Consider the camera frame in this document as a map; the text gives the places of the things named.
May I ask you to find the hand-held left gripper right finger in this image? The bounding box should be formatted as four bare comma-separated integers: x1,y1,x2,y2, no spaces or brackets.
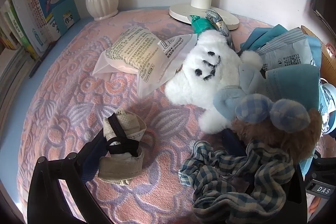
223,130,308,224

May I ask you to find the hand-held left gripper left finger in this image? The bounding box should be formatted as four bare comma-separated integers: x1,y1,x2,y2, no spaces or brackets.
27,131,108,224

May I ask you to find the beige sock bundle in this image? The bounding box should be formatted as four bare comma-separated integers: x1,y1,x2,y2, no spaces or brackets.
98,109,147,186

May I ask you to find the blue checked scrunchie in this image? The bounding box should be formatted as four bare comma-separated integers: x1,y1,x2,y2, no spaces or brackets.
178,139,296,216

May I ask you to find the brown bowl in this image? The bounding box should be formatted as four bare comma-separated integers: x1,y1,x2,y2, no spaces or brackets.
301,25,336,83

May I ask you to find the brown plush bear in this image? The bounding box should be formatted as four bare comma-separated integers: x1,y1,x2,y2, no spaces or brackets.
231,94,323,161

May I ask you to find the pink patterned blanket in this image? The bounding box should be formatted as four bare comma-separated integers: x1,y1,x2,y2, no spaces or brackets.
16,9,326,224

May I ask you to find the white blue plastic packet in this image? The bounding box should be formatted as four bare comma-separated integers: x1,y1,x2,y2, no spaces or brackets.
319,78,336,135

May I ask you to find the teal blue cloth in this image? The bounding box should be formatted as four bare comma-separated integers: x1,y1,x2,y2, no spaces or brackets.
265,65,323,119

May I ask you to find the dark pen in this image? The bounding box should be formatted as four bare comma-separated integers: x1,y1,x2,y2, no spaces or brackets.
28,42,57,79

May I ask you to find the light blue plush toy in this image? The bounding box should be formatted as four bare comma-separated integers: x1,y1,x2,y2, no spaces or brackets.
213,51,266,121

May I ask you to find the printed white plastic packet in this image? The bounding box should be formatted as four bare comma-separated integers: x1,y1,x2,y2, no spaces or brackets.
93,25,197,98

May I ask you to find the white plush toy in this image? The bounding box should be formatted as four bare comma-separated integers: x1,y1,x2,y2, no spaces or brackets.
165,30,243,134

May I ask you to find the striped blue packet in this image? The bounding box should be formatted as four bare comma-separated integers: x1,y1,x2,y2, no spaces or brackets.
256,27,315,72

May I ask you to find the row of books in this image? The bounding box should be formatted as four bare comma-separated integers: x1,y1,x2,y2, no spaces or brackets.
0,0,40,62

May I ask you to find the teal packet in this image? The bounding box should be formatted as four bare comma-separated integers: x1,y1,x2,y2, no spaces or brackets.
190,14,218,34

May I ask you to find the silver patterned snack packet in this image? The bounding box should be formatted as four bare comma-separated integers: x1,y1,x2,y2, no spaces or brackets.
205,9,234,48

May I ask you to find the black wall television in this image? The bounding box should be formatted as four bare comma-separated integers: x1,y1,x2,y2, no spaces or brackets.
311,0,336,28

